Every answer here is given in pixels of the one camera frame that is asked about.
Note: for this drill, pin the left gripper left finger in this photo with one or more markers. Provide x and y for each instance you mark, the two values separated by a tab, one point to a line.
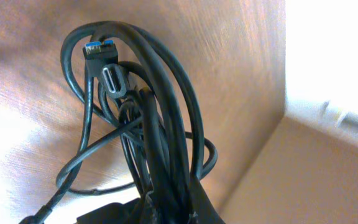
145	212

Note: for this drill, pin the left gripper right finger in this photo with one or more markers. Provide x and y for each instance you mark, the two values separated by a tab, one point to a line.
205	212

